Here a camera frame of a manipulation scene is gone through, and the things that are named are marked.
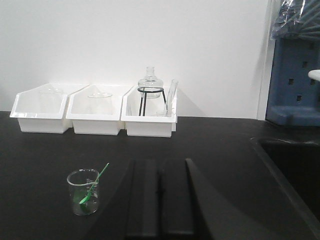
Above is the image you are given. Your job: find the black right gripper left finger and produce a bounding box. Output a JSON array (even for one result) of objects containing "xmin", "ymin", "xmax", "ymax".
[{"xmin": 125, "ymin": 159, "xmax": 160, "ymax": 238}]

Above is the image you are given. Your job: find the green plastic spoon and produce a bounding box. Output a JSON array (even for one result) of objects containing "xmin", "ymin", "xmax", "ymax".
[{"xmin": 79, "ymin": 162, "xmax": 110, "ymax": 205}]

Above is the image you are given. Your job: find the white bin left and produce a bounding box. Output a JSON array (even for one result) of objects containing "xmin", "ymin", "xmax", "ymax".
[{"xmin": 9, "ymin": 83, "xmax": 88, "ymax": 134}]

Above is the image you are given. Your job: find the blue drying rack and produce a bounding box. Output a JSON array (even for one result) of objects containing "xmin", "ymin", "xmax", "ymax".
[{"xmin": 265, "ymin": 0, "xmax": 320, "ymax": 127}]

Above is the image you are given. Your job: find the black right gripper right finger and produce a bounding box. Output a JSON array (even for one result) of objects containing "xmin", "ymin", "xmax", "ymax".
[{"xmin": 160, "ymin": 159, "xmax": 196, "ymax": 237}]

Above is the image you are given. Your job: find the small glass beaker right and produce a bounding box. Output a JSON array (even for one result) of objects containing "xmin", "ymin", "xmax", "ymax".
[{"xmin": 67, "ymin": 169, "xmax": 100, "ymax": 216}]

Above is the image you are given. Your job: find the white bin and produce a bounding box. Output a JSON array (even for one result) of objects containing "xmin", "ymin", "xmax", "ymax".
[
  {"xmin": 66, "ymin": 84, "xmax": 132, "ymax": 136},
  {"xmin": 121, "ymin": 86, "xmax": 178, "ymax": 138},
  {"xmin": 9, "ymin": 83, "xmax": 88, "ymax": 134}
]

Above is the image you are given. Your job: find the glass test tube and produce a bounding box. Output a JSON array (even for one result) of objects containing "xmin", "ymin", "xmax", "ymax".
[{"xmin": 164, "ymin": 79, "xmax": 179, "ymax": 117}]

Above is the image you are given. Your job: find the round glass flask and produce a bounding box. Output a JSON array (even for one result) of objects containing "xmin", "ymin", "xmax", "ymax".
[{"xmin": 138, "ymin": 66, "xmax": 164, "ymax": 99}]

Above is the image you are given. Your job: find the black wire tripod stand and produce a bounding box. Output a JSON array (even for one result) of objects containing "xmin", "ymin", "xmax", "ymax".
[{"xmin": 137, "ymin": 87, "xmax": 167, "ymax": 116}]

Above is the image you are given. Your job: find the glass beaker in middle bin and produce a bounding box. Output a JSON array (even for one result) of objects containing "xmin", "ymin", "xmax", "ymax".
[{"xmin": 87, "ymin": 92, "xmax": 113, "ymax": 115}]

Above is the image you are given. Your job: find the white bin middle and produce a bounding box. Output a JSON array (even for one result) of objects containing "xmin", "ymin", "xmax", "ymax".
[{"xmin": 66, "ymin": 84, "xmax": 132, "ymax": 136}]

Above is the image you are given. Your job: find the black lab sink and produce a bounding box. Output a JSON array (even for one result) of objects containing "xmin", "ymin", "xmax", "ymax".
[{"xmin": 249, "ymin": 136, "xmax": 320, "ymax": 218}]

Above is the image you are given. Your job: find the white bin right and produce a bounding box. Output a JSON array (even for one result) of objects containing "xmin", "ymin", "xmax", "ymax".
[{"xmin": 121, "ymin": 86, "xmax": 178, "ymax": 138}]

